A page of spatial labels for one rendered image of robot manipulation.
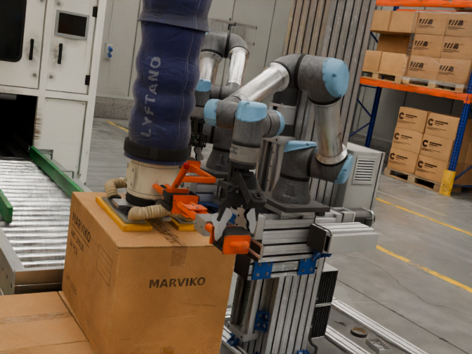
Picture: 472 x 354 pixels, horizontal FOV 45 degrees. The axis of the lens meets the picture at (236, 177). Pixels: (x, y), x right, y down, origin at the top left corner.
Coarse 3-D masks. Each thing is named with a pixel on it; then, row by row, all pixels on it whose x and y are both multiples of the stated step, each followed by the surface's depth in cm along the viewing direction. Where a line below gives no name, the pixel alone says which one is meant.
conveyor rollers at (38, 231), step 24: (0, 168) 396; (24, 168) 412; (24, 192) 353; (48, 192) 361; (0, 216) 297; (24, 216) 304; (48, 216) 310; (24, 240) 270; (48, 240) 276; (24, 264) 244; (48, 264) 250
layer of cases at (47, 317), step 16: (0, 304) 206; (16, 304) 208; (32, 304) 210; (48, 304) 212; (64, 304) 214; (0, 320) 195; (16, 320) 197; (32, 320) 199; (48, 320) 200; (64, 320) 202; (0, 336) 185; (16, 336) 187; (32, 336) 188; (48, 336) 190; (64, 336) 191; (80, 336) 193; (0, 352) 177; (16, 352) 178; (32, 352) 179; (48, 352) 181; (64, 352) 182; (80, 352) 184
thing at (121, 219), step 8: (96, 200) 209; (104, 200) 206; (104, 208) 200; (112, 208) 197; (128, 208) 191; (112, 216) 192; (120, 216) 189; (120, 224) 184; (128, 224) 184; (136, 224) 186; (144, 224) 187
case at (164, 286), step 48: (96, 192) 222; (96, 240) 188; (144, 240) 177; (192, 240) 184; (96, 288) 186; (144, 288) 175; (192, 288) 184; (96, 336) 183; (144, 336) 180; (192, 336) 188
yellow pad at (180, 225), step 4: (172, 216) 200; (172, 220) 197; (176, 220) 196; (180, 220) 196; (172, 224) 196; (176, 224) 193; (180, 224) 193; (184, 224) 194; (188, 224) 195; (192, 224) 195; (176, 228) 192; (180, 228) 192; (184, 228) 192; (188, 228) 193; (192, 228) 194
